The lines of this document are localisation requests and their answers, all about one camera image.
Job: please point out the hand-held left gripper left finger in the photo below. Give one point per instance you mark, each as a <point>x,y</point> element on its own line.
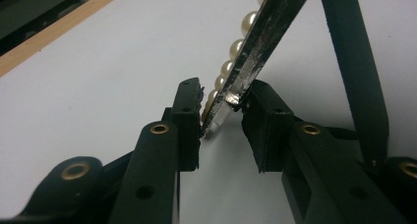
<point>154,171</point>

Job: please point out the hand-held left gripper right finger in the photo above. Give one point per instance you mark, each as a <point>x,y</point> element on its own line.
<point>308,165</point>

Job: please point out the oval pearl-rimmed photo frame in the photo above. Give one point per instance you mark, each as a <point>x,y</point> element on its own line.
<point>262,44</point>

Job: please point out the wooden table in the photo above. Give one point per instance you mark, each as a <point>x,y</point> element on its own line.
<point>49,34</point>

